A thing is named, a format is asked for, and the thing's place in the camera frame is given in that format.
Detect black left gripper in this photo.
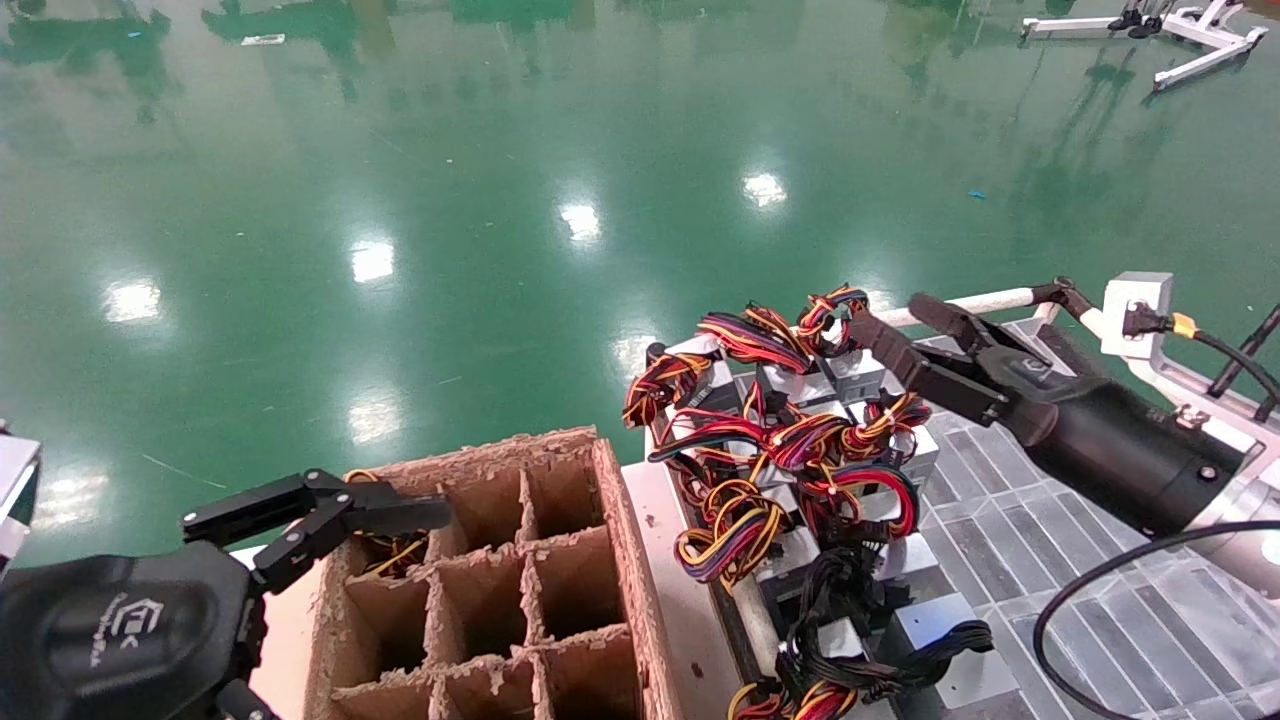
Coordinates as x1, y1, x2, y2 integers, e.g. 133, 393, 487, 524
0, 470, 453, 720

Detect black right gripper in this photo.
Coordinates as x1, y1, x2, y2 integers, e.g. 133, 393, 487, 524
848, 292, 1251, 536

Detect brown cardboard divider box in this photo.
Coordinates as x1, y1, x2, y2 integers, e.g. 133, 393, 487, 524
303, 425, 686, 720

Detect clear plastic divided tray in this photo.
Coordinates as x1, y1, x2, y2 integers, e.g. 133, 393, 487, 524
900, 320, 1280, 720

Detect grey black robot legs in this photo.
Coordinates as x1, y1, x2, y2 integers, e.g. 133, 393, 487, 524
1106, 5, 1181, 39

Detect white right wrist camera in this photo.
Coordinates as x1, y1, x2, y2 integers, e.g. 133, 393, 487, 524
1100, 272, 1174, 359

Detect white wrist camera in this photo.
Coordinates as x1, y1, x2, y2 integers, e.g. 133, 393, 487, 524
1100, 272, 1174, 359
0, 432, 41, 576

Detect silver camera bracket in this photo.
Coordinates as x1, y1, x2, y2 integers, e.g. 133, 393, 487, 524
1095, 340, 1280, 431

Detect black camera cable yellow plug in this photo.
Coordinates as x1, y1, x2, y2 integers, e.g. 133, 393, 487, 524
1033, 303, 1280, 720

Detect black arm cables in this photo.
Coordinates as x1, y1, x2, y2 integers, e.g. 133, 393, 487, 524
1208, 303, 1280, 423

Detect silver power supply black cables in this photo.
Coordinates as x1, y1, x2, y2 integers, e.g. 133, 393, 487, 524
775, 545, 1019, 709

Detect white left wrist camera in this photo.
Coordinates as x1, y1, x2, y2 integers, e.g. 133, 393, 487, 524
0, 432, 41, 576

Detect white stand frame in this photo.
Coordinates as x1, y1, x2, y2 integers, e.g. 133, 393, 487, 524
1020, 0, 1271, 93

